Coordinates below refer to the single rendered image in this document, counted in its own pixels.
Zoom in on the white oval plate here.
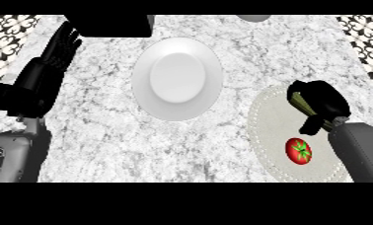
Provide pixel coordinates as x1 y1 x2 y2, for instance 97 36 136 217
130 37 225 122

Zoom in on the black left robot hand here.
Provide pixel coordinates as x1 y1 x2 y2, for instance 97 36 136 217
0 21 85 119

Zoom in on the grey rounded object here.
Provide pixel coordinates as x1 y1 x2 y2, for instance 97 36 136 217
235 14 273 24

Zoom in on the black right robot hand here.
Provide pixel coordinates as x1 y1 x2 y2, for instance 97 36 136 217
287 79 353 136

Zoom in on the red tomato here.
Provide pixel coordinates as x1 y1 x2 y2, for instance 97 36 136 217
285 137 315 167

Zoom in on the black appliance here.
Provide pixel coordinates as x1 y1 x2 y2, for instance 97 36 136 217
63 14 158 38

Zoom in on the pale round placemat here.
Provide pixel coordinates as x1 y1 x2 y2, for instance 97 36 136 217
245 85 358 184

